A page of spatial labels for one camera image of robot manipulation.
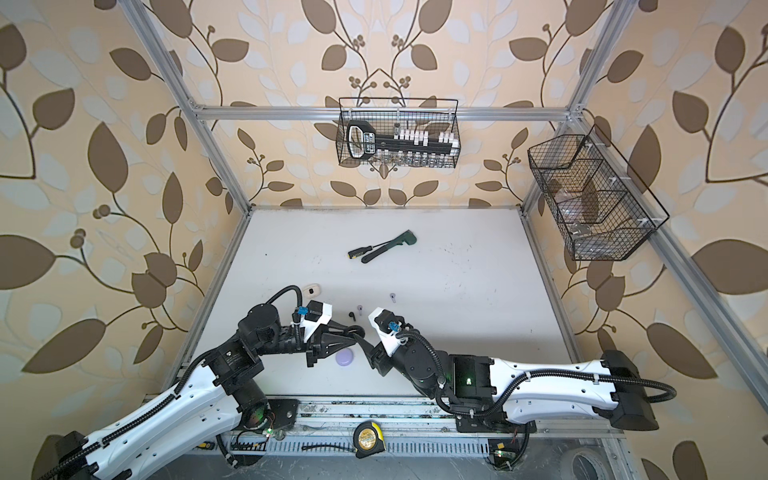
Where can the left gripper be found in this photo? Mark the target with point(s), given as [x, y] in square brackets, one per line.
[326, 351]

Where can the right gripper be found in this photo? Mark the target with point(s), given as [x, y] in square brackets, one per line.
[376, 358]

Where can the cream earbud charging case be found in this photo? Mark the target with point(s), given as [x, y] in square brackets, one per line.
[312, 290]

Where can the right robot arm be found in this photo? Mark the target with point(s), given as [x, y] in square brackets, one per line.
[489, 391]

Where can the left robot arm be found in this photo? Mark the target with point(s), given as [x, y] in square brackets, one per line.
[216, 393]

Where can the purple round charging case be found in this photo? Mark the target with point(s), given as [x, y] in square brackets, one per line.
[344, 357]

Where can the yellow black tape measure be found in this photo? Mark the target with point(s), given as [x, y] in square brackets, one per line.
[368, 440]

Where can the black yellow screwdriver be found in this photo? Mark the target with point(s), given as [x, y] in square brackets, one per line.
[366, 249]

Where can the green pipe wrench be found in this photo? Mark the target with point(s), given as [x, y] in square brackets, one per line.
[406, 238]

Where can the black socket tool set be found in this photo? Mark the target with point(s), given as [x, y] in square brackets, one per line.
[400, 142]

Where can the grey tape roll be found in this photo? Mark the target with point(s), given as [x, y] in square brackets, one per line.
[584, 464]

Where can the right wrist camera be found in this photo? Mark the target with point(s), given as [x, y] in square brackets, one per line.
[390, 328]

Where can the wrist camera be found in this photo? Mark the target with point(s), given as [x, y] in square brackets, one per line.
[390, 328]
[310, 318]

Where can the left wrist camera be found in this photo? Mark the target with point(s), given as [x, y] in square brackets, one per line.
[310, 318]

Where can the back wire basket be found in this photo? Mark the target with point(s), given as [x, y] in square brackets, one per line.
[433, 113]

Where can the wire basket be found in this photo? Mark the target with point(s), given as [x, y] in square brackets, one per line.
[433, 113]
[602, 207]

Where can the right wire basket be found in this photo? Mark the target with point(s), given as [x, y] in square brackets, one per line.
[602, 207]

